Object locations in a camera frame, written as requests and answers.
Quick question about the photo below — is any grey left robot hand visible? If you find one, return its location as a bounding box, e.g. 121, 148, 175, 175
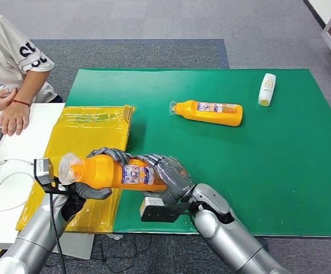
61, 146, 132, 223

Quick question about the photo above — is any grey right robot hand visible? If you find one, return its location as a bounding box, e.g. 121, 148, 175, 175
132, 153, 196, 207

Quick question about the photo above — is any orange bottle with clear cap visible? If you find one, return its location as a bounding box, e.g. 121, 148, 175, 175
58, 152, 168, 192
169, 99, 243, 127

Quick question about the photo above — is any small white bottle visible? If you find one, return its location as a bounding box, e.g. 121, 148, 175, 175
258, 72, 277, 107

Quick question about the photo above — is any yellow plastic-wrapped cardboard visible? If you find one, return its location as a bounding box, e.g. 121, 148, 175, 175
16, 104, 135, 234

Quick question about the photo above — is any green table mat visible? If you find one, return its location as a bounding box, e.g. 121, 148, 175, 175
65, 68, 331, 238

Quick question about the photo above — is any person's left hand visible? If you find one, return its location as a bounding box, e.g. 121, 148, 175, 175
0, 101, 30, 137

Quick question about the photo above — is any person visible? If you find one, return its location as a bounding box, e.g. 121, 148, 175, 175
0, 4, 64, 137

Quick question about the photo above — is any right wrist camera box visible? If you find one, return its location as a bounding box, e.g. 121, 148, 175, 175
139, 196, 192, 224

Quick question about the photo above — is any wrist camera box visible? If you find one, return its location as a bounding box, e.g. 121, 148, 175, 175
139, 196, 192, 224
33, 158, 69, 195

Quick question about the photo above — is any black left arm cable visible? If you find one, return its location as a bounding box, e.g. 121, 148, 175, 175
48, 181, 68, 274

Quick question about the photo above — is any black floor cable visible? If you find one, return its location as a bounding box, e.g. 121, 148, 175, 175
98, 234, 155, 265

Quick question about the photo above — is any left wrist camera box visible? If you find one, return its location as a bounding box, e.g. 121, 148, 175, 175
33, 158, 69, 195

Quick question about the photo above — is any white cable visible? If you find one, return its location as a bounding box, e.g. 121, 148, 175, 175
0, 159, 36, 212

